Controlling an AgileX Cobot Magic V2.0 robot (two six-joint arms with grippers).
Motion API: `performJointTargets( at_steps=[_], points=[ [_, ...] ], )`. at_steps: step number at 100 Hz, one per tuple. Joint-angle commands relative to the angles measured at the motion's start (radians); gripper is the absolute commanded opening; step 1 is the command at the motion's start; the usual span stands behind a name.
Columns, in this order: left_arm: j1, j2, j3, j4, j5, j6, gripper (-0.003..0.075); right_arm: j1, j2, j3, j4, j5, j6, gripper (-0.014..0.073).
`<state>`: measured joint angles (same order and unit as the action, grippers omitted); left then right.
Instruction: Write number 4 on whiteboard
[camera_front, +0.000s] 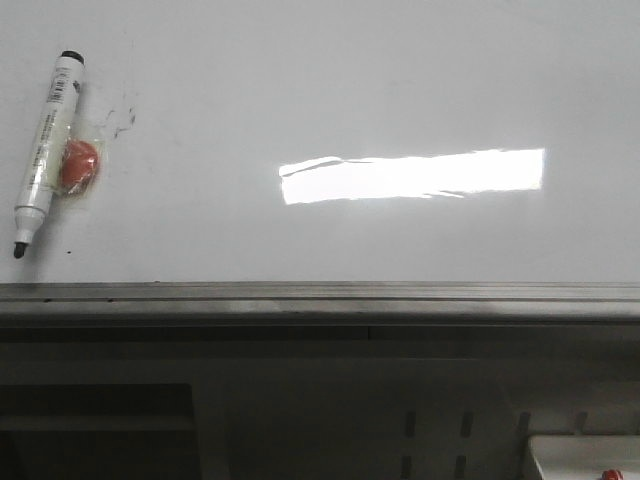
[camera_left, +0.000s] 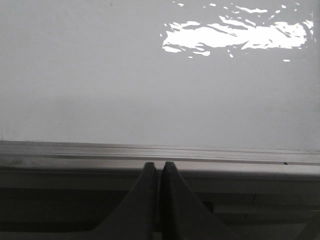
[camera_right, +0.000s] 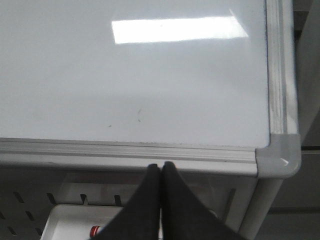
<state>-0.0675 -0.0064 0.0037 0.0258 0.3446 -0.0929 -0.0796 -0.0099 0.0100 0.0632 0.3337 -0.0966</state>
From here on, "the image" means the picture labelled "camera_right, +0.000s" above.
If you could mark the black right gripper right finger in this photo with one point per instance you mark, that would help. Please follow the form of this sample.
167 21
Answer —
184 217

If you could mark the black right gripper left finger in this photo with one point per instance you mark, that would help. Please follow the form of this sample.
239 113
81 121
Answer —
139 219

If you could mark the red capped whiteboard marker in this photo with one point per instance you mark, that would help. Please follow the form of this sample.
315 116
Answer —
95 230

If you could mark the white plastic marker tray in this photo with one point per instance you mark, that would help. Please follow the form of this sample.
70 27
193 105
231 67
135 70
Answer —
73 222

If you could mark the white metal stand leg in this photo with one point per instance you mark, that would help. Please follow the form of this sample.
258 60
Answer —
262 198

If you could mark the white perforated pegboard panel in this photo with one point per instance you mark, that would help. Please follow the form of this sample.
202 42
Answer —
28 195

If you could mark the white whiteboard with aluminium frame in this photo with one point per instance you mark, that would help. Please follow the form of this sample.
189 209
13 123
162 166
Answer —
120 84

